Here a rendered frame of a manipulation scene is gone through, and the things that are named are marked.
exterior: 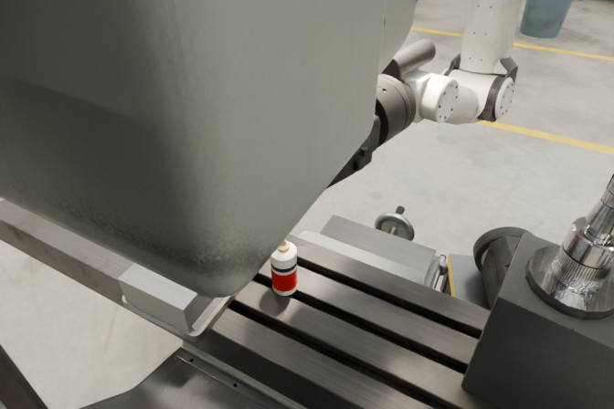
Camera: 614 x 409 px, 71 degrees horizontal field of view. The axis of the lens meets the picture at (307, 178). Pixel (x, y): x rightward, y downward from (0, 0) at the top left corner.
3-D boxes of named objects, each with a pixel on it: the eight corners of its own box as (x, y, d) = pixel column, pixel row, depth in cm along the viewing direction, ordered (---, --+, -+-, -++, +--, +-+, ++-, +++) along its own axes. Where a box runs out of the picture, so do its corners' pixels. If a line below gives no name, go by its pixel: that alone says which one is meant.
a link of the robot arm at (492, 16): (455, 98, 95) (472, -14, 85) (516, 110, 87) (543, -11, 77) (429, 110, 87) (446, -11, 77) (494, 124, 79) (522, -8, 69)
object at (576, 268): (547, 282, 45) (566, 245, 41) (553, 253, 48) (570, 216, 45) (599, 300, 43) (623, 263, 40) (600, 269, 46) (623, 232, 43)
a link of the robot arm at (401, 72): (352, 127, 65) (394, 101, 72) (414, 151, 59) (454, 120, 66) (354, 53, 59) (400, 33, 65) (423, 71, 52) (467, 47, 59)
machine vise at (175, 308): (245, 183, 91) (240, 138, 85) (308, 203, 86) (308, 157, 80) (121, 305, 67) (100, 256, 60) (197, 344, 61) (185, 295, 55)
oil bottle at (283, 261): (280, 273, 72) (278, 224, 65) (301, 282, 70) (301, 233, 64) (267, 290, 69) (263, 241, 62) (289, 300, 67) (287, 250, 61)
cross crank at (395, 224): (377, 228, 132) (382, 198, 125) (416, 241, 128) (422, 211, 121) (357, 263, 121) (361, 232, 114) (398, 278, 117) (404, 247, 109)
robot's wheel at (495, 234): (528, 272, 144) (548, 229, 132) (532, 284, 140) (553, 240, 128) (466, 265, 147) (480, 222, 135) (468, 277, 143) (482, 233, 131)
